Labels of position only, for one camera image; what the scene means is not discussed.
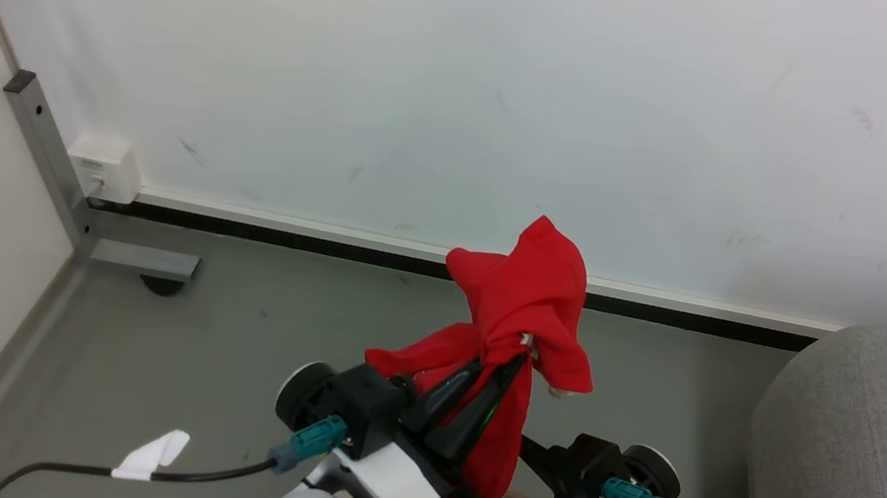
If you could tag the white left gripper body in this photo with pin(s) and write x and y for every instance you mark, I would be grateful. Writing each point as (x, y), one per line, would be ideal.
(395, 487)

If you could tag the white wall socket box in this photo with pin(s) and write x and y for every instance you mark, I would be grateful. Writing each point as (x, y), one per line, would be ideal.
(107, 166)

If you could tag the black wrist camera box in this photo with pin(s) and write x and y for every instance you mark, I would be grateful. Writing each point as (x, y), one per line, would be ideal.
(363, 401)
(595, 466)

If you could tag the red cloth garment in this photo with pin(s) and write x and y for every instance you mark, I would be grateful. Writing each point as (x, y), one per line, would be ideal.
(523, 294)

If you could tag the black frame foot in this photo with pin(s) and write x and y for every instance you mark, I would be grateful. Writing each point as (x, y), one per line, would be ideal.
(161, 285)

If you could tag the grey metal frame post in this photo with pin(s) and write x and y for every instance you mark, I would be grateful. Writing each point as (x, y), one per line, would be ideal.
(46, 145)

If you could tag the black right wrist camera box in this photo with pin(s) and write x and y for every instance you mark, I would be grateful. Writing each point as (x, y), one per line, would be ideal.
(595, 466)

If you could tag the white tape flag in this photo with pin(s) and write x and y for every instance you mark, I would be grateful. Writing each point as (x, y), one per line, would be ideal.
(151, 455)

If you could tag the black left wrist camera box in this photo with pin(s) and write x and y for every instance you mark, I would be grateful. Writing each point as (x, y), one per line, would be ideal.
(363, 401)

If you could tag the white baseboard strip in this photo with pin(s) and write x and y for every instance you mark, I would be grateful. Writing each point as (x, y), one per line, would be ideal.
(326, 228)

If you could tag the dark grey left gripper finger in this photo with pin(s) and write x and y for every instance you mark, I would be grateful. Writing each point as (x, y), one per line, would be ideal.
(476, 420)
(436, 402)

